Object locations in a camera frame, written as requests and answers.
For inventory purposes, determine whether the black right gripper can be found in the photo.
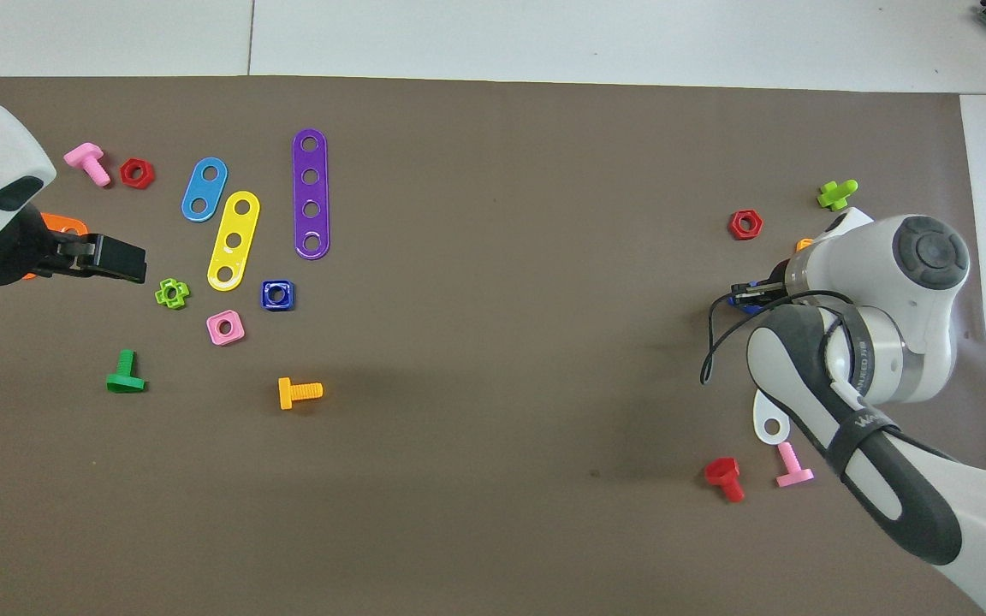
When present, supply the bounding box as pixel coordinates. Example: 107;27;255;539
730;261;799;308

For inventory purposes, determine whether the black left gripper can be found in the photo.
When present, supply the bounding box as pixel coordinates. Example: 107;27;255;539
0;205;148;288

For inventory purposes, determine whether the pink plastic screw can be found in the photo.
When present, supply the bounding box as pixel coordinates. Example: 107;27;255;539
63;142;112;188
775;441;815;489

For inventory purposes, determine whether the pink square plastic nut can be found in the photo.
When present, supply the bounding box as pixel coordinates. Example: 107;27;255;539
206;310;247;347

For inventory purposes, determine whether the green plastic screw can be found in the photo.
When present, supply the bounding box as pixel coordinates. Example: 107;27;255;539
106;349;148;394

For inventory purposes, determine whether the lime cross-shaped plastic screw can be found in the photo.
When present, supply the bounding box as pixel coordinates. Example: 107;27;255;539
817;179;859;212

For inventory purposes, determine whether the red plastic screw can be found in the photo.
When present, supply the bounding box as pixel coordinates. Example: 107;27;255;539
704;457;746;503

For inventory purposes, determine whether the orange plastic screw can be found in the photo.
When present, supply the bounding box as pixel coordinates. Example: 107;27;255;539
277;376;324;411

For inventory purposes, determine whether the orange L-shaped plate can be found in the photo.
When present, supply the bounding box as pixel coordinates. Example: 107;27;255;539
21;212;90;281

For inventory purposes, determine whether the blue two-hole plastic plate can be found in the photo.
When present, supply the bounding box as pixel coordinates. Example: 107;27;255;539
181;157;229;223

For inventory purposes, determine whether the yellow three-hole plastic plate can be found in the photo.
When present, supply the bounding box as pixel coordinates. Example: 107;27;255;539
206;190;261;293

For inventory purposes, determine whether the white curved perforated plate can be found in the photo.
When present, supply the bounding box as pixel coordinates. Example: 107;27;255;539
752;389;795;446

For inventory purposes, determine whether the purple four-hole plastic plate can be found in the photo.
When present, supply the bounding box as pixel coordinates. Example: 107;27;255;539
292;128;330;260

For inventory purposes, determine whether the brown table mat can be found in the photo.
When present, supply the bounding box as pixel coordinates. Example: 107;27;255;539
0;75;986;616

